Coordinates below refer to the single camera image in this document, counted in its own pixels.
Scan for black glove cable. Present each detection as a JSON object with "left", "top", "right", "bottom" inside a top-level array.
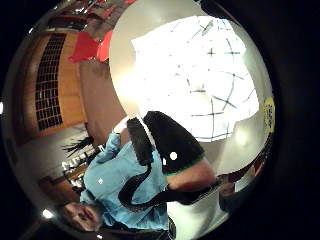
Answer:
[{"left": 117, "top": 162, "right": 224, "bottom": 213}]

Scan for red hanging cloth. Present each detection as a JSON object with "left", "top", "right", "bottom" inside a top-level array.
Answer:
[{"left": 67, "top": 29, "right": 114, "bottom": 64}]

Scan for the person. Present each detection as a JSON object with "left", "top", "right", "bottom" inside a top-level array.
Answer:
[{"left": 61, "top": 117, "right": 171, "bottom": 234}]

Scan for dark leafy plant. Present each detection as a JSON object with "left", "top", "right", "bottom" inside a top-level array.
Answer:
[{"left": 61, "top": 134, "right": 95, "bottom": 158}]

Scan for yellow round sign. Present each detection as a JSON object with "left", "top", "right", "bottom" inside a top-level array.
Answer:
[{"left": 262, "top": 96, "right": 276, "bottom": 134}]

